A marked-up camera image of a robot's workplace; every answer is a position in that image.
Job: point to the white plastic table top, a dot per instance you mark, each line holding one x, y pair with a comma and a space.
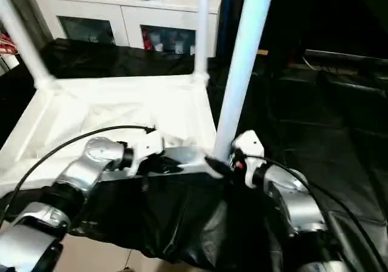
121, 93

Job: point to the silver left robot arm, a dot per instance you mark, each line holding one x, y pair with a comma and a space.
91, 160

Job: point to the black shiny mat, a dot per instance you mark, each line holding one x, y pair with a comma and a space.
166, 211

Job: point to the grey robot foot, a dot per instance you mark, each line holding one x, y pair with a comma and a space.
127, 269

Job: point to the black flat bar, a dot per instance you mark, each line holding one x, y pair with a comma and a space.
348, 54

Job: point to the white cabinet with glass doors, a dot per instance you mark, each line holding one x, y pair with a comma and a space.
91, 8

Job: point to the black cabinet with gold label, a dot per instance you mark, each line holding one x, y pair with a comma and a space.
333, 11

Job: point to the red clothes hangers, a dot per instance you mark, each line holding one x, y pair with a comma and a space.
6, 45

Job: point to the grey curtain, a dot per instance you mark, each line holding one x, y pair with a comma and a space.
33, 14

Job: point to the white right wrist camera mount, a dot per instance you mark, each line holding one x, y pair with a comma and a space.
250, 144

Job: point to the white post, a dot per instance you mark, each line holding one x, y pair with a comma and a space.
12, 60

